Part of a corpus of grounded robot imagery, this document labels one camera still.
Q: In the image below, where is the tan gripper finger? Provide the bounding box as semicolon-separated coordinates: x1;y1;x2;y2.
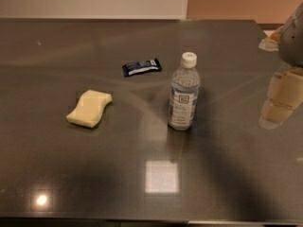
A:
259;67;303;130
258;26;282;52

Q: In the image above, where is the clear plastic water bottle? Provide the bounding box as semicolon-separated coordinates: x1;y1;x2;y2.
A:
169;52;201;131

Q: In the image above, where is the dark blue snack bar wrapper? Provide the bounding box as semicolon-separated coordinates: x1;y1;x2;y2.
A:
122;58;162;77

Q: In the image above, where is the yellow sponge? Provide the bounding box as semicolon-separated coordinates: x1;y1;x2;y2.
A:
66;90;112;128

